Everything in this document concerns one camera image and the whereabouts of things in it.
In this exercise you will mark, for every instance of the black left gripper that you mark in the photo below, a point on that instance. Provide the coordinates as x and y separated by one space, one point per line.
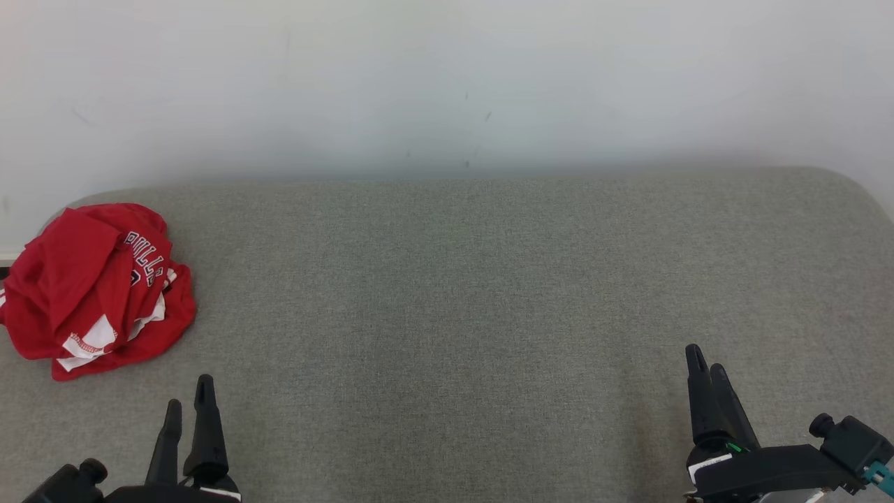
174 495

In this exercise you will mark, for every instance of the white wall baseboard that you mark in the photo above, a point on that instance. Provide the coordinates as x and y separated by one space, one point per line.
7 255

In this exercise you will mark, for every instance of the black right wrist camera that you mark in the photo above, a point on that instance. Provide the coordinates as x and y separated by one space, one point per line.
855 440

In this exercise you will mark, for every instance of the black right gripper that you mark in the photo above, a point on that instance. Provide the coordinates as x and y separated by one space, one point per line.
768 471

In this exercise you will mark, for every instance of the red jersey with white sleeves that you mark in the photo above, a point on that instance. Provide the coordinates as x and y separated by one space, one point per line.
164 339

